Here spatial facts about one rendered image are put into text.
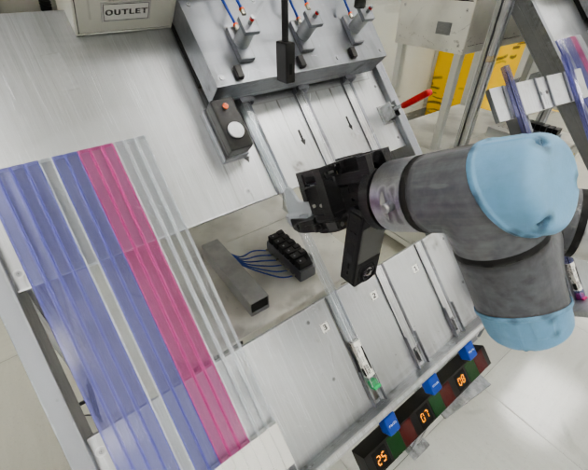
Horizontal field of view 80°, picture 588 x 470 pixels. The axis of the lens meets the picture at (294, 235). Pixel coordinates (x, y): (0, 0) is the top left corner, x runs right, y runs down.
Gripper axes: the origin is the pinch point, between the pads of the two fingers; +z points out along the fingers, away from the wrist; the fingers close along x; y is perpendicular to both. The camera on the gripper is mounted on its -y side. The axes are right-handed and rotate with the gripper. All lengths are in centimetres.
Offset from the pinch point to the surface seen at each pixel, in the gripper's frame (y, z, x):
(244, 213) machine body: -3, 61, -16
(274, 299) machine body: -22.3, 29.0, -3.4
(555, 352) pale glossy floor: -100, 20, -110
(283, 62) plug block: 20.1, -9.4, 0.9
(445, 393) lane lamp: -39.4, -7.2, -13.9
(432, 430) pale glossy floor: -94, 30, -43
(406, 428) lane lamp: -38.9, -7.1, -3.3
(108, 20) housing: 33.3, 6.0, 14.8
